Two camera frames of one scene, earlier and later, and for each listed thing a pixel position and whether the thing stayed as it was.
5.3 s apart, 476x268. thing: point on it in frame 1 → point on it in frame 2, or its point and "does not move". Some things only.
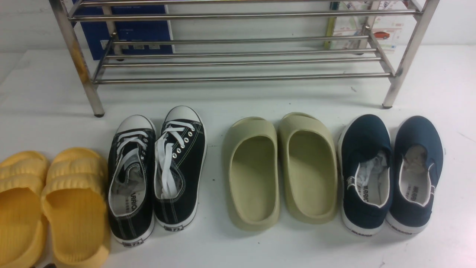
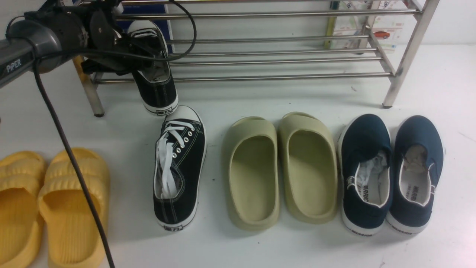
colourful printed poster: [389, 32] does not move
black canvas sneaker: [131, 180] → [151, 67]
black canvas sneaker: [181, 160] does not move
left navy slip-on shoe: [365, 164] does not move
